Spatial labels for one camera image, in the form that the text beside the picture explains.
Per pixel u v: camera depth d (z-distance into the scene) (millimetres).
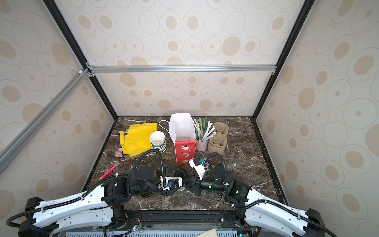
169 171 579
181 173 633
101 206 465
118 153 952
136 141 1022
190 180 585
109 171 899
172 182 515
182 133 1016
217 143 919
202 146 964
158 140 837
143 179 472
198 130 960
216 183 558
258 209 492
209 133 941
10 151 515
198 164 593
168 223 730
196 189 572
